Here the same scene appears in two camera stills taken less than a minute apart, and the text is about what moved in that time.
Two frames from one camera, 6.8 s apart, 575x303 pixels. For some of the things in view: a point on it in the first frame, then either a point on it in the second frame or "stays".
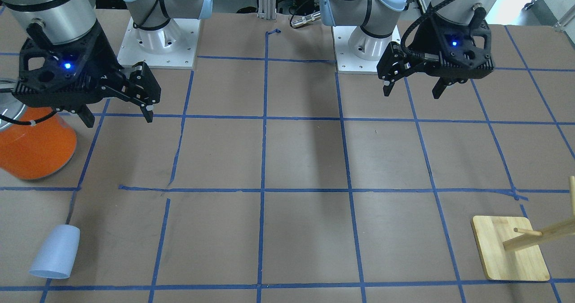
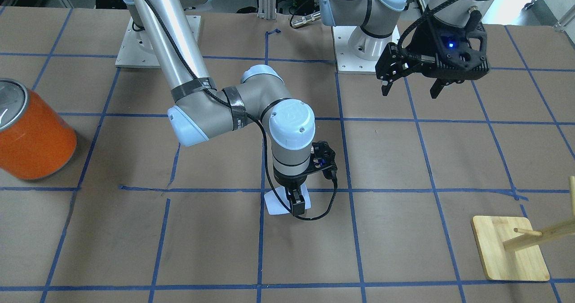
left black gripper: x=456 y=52 stays
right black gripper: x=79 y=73 → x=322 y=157
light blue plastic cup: x=57 y=252 → x=274 y=205
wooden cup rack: x=509 y=247 stays
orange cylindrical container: x=34 y=152 stays
